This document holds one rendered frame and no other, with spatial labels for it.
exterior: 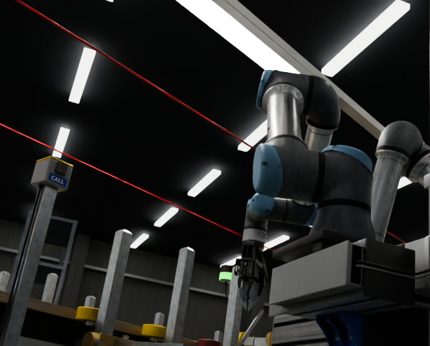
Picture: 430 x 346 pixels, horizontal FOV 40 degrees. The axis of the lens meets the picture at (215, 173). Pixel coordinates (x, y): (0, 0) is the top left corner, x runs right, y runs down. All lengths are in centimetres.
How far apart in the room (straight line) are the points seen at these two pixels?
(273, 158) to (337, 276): 43
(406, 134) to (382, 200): 21
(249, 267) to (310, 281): 89
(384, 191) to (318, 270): 75
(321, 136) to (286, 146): 42
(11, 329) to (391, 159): 109
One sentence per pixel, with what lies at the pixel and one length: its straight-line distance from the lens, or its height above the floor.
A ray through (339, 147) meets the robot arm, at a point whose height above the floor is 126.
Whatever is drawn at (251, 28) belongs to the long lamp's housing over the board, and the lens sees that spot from 281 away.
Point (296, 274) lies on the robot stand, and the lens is 104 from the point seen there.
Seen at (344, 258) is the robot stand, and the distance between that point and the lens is 90.
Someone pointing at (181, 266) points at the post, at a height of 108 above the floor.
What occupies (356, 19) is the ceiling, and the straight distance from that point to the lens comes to 541.
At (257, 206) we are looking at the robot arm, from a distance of 181.
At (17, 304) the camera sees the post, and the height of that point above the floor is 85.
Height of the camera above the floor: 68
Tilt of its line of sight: 22 degrees up
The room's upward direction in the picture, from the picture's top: 9 degrees clockwise
